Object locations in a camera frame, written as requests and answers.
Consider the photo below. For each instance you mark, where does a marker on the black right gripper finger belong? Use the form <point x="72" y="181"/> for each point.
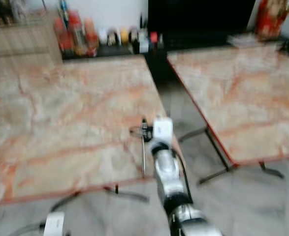
<point x="143" y="125"/>
<point x="144" y="136"/>

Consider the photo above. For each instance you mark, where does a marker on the silver metal fork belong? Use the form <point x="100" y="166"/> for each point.
<point x="144" y="157"/>

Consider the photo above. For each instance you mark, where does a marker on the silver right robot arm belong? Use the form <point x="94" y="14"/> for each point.
<point x="166" y="172"/>

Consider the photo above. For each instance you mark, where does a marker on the black legs of large table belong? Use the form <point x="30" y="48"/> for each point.
<point x="127" y="195"/>

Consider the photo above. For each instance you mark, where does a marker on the row of small condiment jars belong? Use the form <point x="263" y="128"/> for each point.
<point x="129" y="39"/>

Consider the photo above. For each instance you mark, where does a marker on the black low sideboard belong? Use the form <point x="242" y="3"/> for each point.
<point x="193" y="43"/>

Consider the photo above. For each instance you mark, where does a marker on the cluster of orange sauce bottles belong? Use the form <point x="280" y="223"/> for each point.
<point x="75" y="37"/>

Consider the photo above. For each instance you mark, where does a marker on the black television screen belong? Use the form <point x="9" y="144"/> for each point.
<point x="201" y="15"/>

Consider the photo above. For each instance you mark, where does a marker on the light wooden cabinet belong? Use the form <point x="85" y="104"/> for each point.
<point x="21" y="49"/>

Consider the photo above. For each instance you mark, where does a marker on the red and gold decoration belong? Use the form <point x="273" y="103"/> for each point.
<point x="273" y="18"/>

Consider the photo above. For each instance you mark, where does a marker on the clutter of dark bottles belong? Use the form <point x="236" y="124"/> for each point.
<point x="9" y="14"/>

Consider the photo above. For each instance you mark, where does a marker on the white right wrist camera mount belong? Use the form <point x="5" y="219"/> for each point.
<point x="163" y="129"/>

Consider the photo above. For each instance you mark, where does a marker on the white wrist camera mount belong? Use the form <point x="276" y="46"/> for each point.
<point x="163" y="129"/>
<point x="54" y="224"/>

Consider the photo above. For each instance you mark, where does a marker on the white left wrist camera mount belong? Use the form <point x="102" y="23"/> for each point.
<point x="54" y="224"/>

